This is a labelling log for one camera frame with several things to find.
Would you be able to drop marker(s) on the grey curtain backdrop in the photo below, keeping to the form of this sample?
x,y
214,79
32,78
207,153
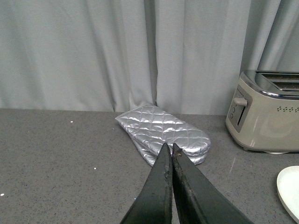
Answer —
x,y
184,56

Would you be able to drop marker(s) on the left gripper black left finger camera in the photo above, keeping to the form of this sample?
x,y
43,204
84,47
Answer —
x,y
154,203

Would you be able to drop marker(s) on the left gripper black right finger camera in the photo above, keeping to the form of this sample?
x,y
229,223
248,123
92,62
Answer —
x,y
197,200

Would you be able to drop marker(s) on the silver quilted oven mitt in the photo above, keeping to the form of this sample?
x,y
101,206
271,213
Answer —
x,y
149,127

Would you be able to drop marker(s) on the cream two-slot toaster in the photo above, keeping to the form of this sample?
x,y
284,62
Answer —
x,y
264,111

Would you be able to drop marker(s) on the white round plate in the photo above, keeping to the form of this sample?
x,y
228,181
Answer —
x,y
288,190

